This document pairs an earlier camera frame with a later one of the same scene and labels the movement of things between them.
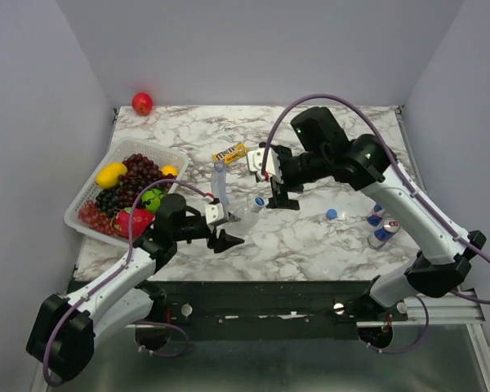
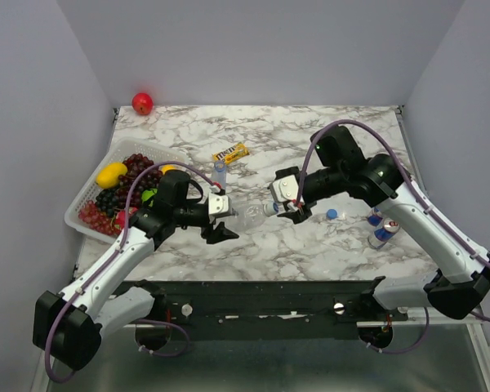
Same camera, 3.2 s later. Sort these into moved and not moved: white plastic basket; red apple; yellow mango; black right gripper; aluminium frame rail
Moved: black right gripper
Not moved: yellow mango; red apple; white plastic basket; aluminium frame rail
